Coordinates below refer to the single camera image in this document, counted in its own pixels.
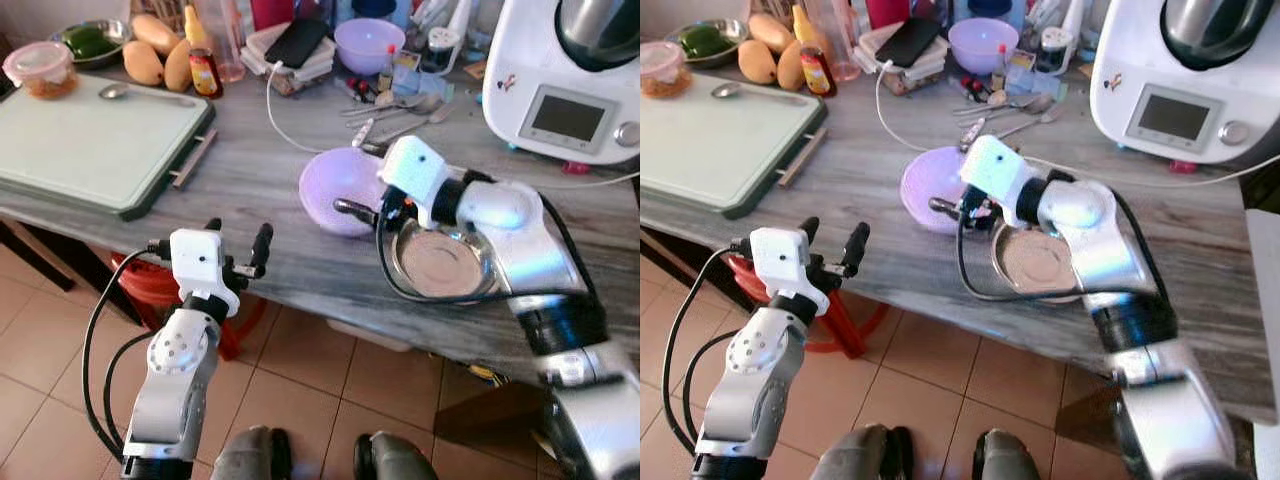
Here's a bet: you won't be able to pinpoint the large purple plastic bowl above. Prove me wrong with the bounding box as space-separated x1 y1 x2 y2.
298 147 393 239
900 146 979 237

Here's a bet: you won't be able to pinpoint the red plastic stool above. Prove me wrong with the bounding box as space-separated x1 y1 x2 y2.
724 254 863 359
109 250 268 362

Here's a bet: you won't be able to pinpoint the shallow steel bowl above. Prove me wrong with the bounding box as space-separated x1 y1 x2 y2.
389 221 499 302
989 221 1093 302

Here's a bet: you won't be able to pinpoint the steel table spoon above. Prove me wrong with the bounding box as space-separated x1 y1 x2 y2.
374 106 452 142
340 94 445 118
994 106 1064 140
954 94 1057 116

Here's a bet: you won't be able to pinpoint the pale green cutting board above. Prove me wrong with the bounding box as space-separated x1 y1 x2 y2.
640 71 830 221
0 71 217 222

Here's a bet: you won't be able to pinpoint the white stacked boxes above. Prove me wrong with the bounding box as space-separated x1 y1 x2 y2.
240 21 337 97
857 21 950 97

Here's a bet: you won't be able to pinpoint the yellow capped sauce bottle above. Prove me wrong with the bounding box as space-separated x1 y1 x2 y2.
184 5 225 100
792 5 837 99

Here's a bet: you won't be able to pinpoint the yellow mango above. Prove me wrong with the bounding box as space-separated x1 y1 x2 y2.
130 13 184 57
776 38 807 94
163 38 196 94
738 38 780 86
122 40 166 88
747 12 797 54

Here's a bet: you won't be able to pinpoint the long steel spoon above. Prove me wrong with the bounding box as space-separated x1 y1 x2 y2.
98 83 198 109
710 82 807 107

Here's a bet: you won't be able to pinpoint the small purple plastic bowl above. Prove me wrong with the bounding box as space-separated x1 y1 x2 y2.
333 17 408 78
947 16 1022 77

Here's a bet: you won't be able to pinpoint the white round jar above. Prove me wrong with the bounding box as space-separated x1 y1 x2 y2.
1037 26 1074 74
424 26 462 74

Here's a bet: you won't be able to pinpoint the black smartphone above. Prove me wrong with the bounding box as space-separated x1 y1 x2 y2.
874 16 944 68
262 17 332 70

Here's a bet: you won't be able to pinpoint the clear plastic bottle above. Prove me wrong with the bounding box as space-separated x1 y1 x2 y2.
804 0 862 82
194 0 249 84

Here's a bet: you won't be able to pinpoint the grey left robot foot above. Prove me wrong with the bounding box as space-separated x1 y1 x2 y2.
209 425 294 480
809 423 914 480

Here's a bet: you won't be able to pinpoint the grey robot foot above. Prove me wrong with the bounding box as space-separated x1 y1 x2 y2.
809 423 914 480
209 425 294 480
352 430 442 480
971 428 1042 480

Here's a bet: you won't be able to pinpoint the white kitchen cooking machine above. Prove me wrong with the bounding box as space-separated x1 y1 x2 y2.
481 0 641 169
1089 0 1280 167

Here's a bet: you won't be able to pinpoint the red container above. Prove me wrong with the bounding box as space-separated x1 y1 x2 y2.
864 0 912 30
249 0 297 30

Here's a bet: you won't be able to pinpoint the steel bowl with vegetables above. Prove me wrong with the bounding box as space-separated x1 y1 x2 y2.
664 19 747 70
47 18 132 72

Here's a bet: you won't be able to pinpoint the green bell pepper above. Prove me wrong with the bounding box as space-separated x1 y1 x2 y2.
677 26 737 59
61 26 120 60

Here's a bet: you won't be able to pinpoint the pink lidded food container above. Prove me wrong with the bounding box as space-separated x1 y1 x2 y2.
2 41 79 101
640 40 692 100

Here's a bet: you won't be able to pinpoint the grey right robot foot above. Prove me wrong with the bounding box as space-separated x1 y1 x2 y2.
352 430 442 480
971 428 1042 480

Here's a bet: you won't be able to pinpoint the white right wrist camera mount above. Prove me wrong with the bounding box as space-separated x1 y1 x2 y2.
957 133 1044 227
377 134 454 230

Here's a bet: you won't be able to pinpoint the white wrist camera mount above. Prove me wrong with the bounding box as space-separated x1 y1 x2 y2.
748 226 824 319
168 228 242 319
377 134 454 230
957 133 1044 227

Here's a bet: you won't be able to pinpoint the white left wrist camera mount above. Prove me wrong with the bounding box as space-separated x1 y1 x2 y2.
168 228 242 319
748 226 824 319

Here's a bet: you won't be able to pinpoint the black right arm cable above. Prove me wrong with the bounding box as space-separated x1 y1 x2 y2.
374 172 605 305
955 172 1177 305

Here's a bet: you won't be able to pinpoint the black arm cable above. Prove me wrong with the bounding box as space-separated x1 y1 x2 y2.
955 172 1177 305
374 172 605 305
82 239 173 463
661 239 756 457

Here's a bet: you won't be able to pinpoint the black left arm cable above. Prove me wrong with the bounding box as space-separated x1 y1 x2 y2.
82 239 173 463
661 239 756 457

